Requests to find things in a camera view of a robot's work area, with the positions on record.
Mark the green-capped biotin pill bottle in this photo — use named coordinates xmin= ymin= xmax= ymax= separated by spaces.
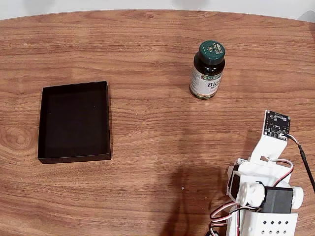
xmin=189 ymin=39 xmax=226 ymax=100

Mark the shallow black box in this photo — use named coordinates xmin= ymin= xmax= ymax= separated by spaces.
xmin=37 ymin=80 xmax=113 ymax=165

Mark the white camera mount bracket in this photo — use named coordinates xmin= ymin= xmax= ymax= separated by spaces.
xmin=249 ymin=134 xmax=289 ymax=164

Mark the red white black servo wire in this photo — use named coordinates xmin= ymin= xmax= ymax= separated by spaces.
xmin=209 ymin=201 xmax=247 ymax=236
xmin=268 ymin=158 xmax=295 ymax=189

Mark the black camera cable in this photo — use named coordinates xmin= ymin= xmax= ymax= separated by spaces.
xmin=285 ymin=134 xmax=315 ymax=194

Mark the black camera circuit board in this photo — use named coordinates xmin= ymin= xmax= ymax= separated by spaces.
xmin=262 ymin=110 xmax=291 ymax=141

